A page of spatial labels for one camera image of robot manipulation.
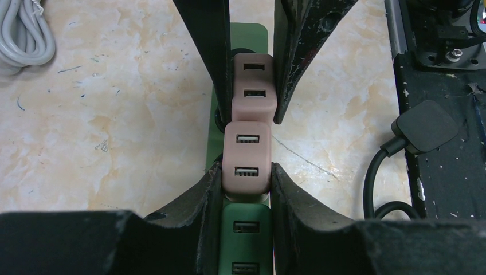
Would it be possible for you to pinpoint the green power strip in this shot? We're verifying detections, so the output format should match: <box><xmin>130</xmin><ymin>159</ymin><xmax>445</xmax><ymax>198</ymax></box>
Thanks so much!
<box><xmin>205</xmin><ymin>22</ymin><xmax>271</xmax><ymax>207</ymax></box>

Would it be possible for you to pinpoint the grey power strip cable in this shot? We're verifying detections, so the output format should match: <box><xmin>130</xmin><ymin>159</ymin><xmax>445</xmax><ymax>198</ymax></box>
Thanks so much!
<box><xmin>0</xmin><ymin>0</ymin><xmax>57</xmax><ymax>76</ymax></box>

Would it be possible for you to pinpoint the black cable with plug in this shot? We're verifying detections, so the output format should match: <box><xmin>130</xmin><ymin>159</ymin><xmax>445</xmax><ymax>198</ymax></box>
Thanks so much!
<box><xmin>363</xmin><ymin>100</ymin><xmax>460</xmax><ymax>221</ymax></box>

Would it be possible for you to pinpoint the light green usb charger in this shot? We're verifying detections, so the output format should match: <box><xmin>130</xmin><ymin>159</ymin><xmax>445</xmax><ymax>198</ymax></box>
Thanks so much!
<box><xmin>218</xmin><ymin>203</ymin><xmax>273</xmax><ymax>274</ymax></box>

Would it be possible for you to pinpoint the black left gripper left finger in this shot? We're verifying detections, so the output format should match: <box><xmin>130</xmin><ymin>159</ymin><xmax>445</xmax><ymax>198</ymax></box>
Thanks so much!
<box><xmin>1</xmin><ymin>162</ymin><xmax>222</xmax><ymax>274</ymax></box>

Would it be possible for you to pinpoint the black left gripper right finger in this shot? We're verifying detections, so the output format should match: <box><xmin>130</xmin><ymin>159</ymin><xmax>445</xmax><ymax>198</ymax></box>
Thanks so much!
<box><xmin>270</xmin><ymin>163</ymin><xmax>485</xmax><ymax>274</ymax></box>

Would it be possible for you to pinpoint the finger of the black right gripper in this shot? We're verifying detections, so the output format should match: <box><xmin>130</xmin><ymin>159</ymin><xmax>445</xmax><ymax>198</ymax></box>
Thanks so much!
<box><xmin>174</xmin><ymin>0</ymin><xmax>233</xmax><ymax>124</ymax></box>
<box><xmin>273</xmin><ymin>0</ymin><xmax>357</xmax><ymax>124</ymax></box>

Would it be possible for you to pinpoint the pink usb charger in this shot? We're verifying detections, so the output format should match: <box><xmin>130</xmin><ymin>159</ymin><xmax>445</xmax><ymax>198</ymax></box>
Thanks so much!
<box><xmin>222</xmin><ymin>121</ymin><xmax>272</xmax><ymax>202</ymax></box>
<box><xmin>232</xmin><ymin>53</ymin><xmax>277</xmax><ymax>125</ymax></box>

